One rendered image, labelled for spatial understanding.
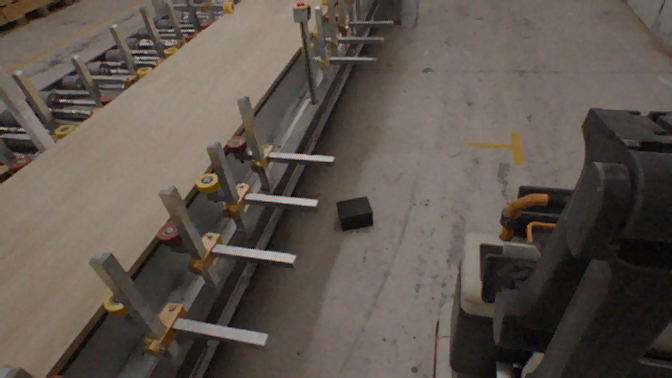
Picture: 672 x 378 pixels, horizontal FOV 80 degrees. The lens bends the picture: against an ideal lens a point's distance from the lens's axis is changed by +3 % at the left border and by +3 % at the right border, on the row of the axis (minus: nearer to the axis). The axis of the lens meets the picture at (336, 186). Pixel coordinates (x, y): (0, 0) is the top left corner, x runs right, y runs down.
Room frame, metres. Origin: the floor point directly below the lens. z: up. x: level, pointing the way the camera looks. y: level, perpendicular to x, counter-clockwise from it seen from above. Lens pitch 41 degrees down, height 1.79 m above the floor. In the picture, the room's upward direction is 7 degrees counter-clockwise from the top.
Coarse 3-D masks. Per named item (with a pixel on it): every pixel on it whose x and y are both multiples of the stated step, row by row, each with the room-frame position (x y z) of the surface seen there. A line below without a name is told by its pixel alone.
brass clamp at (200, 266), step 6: (216, 234) 0.92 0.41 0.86; (204, 240) 0.90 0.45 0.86; (210, 240) 0.90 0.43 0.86; (216, 240) 0.90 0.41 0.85; (210, 246) 0.87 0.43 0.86; (210, 252) 0.85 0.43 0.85; (204, 258) 0.83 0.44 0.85; (210, 258) 0.84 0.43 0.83; (192, 264) 0.81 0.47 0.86; (198, 264) 0.81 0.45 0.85; (204, 264) 0.81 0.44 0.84; (210, 264) 0.83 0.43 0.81; (192, 270) 0.80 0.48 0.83; (198, 270) 0.80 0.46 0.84; (204, 270) 0.81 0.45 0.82
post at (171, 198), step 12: (168, 192) 0.83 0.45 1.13; (168, 204) 0.83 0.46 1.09; (180, 204) 0.84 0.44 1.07; (180, 216) 0.82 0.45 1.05; (180, 228) 0.83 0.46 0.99; (192, 228) 0.84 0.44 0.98; (192, 240) 0.82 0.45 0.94; (192, 252) 0.83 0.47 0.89; (204, 252) 0.84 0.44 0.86; (204, 276) 0.83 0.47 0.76; (216, 276) 0.84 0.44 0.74
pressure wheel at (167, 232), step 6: (162, 228) 0.93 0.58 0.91; (168, 228) 0.92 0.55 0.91; (174, 228) 0.93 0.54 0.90; (162, 234) 0.90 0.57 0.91; (168, 234) 0.90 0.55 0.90; (174, 234) 0.89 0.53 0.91; (162, 240) 0.88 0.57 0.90; (168, 240) 0.88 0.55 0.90; (174, 240) 0.88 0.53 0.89; (180, 240) 0.89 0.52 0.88; (180, 252) 0.91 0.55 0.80
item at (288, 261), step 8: (176, 248) 0.90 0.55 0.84; (184, 248) 0.89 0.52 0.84; (216, 248) 0.87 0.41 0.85; (224, 248) 0.86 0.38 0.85; (232, 248) 0.86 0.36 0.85; (240, 248) 0.86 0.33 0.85; (216, 256) 0.86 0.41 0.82; (224, 256) 0.85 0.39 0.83; (232, 256) 0.84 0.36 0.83; (240, 256) 0.83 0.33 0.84; (248, 256) 0.82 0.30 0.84; (256, 256) 0.81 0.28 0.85; (264, 256) 0.81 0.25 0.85; (272, 256) 0.81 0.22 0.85; (280, 256) 0.80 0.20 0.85; (288, 256) 0.80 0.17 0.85; (264, 264) 0.80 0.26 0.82; (272, 264) 0.79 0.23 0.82; (280, 264) 0.78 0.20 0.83; (288, 264) 0.78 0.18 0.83
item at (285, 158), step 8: (248, 152) 1.38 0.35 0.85; (272, 152) 1.36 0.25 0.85; (272, 160) 1.33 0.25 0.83; (280, 160) 1.32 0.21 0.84; (288, 160) 1.30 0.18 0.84; (296, 160) 1.29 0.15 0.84; (304, 160) 1.28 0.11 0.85; (312, 160) 1.27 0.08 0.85; (320, 160) 1.26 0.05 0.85; (328, 160) 1.25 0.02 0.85
